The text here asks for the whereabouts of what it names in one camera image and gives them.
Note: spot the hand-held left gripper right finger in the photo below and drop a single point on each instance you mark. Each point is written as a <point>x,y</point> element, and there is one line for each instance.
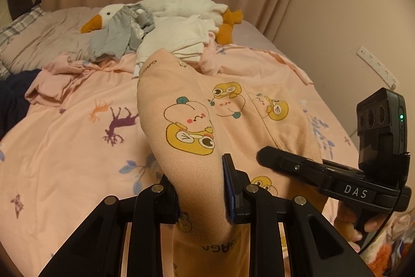
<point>228,189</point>

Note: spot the white goose plush toy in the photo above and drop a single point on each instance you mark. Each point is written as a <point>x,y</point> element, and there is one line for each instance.
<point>181,6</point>

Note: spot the person's right hand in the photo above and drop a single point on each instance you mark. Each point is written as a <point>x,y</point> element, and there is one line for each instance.
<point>347,221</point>

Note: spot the orange printed cloth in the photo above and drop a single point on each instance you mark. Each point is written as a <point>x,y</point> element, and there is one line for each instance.
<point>385,251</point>

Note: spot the white garment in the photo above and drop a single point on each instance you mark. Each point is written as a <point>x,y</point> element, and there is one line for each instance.
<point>175,37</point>

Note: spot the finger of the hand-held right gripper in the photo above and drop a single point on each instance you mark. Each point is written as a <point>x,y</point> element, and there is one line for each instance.
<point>275,160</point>

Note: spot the plaid pillow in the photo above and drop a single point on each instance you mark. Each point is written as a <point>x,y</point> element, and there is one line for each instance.
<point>19,25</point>

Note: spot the lavender fitted sheet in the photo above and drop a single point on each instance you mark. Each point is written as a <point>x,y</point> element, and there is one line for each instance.
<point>253,33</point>

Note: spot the pink printed bed sheet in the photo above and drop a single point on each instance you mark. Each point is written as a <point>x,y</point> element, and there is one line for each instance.
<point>64,150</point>

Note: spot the navy cloth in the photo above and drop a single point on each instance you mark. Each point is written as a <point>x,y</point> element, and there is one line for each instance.
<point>16,95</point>

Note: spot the grey garment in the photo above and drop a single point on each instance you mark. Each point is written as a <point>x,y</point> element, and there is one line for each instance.
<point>110,40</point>

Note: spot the grey quilt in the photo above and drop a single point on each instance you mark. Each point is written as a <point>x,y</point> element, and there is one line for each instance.
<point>48,37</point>

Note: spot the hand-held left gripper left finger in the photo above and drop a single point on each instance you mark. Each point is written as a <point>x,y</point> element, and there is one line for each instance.
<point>168,205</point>

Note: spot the white power strip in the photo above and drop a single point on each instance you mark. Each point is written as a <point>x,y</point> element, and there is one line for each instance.
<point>377,66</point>

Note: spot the light pink garment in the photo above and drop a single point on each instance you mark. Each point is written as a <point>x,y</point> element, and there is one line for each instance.
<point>52,82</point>
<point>212,56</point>

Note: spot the peach cartoon-print pants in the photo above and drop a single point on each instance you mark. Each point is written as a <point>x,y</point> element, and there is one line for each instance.
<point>194,95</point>

